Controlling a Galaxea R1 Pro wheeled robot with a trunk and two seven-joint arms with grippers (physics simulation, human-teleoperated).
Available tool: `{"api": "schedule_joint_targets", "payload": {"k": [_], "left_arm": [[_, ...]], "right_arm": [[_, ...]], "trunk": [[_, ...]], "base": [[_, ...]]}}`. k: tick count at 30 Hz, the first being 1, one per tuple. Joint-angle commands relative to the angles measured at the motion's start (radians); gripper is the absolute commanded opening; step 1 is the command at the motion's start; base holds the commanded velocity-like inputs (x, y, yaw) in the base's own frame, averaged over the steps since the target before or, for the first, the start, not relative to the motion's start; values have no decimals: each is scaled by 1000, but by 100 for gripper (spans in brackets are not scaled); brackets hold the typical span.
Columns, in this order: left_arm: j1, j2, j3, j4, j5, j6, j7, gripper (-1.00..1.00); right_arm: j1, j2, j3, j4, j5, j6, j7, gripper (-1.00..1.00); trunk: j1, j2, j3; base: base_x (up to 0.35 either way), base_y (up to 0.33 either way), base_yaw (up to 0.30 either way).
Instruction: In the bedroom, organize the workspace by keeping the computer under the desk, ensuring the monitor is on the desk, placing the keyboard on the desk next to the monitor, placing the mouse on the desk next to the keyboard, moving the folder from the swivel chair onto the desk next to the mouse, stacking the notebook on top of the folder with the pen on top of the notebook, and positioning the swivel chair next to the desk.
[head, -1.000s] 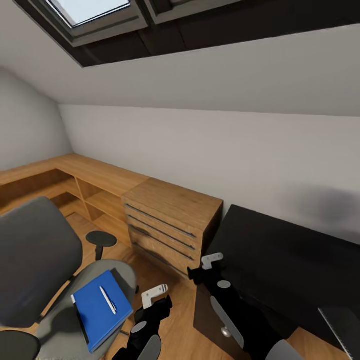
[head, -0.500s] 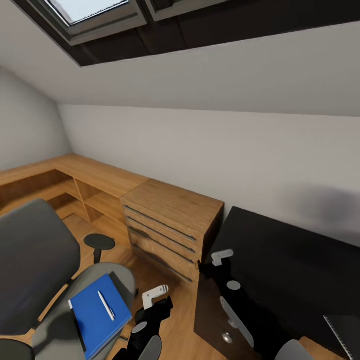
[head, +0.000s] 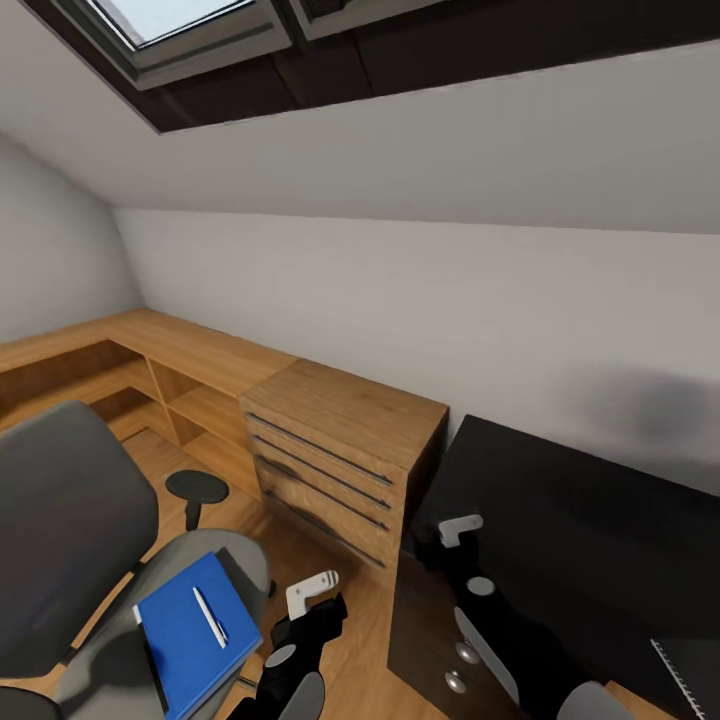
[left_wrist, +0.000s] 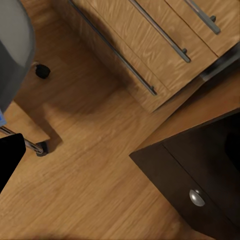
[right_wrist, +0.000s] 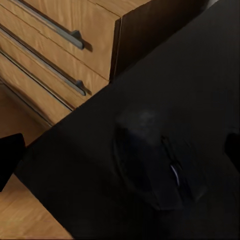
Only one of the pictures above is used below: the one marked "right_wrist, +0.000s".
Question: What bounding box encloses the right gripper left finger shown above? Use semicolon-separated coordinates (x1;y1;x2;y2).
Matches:
0;133;26;193

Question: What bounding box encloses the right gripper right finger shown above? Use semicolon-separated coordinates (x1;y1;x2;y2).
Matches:
224;133;240;173

